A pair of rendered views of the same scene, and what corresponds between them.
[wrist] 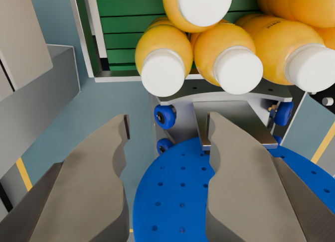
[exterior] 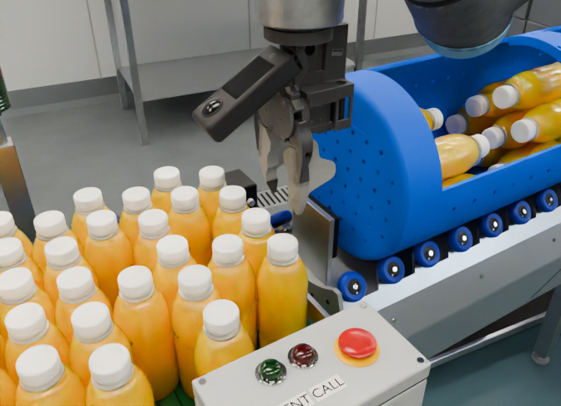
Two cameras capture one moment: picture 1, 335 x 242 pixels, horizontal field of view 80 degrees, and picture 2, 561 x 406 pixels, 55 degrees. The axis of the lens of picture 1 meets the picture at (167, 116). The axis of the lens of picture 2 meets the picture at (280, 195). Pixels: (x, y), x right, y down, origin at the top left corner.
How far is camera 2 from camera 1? 57 cm
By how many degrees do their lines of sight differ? 48
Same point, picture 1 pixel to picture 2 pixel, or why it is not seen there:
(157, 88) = (291, 241)
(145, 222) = (397, 191)
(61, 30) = not seen: outside the picture
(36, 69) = not seen: hidden behind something
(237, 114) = (302, 238)
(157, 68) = (278, 246)
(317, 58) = (226, 196)
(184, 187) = (371, 205)
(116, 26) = not seen: hidden behind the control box
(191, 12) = (237, 244)
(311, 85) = (240, 190)
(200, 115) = (324, 258)
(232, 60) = (250, 221)
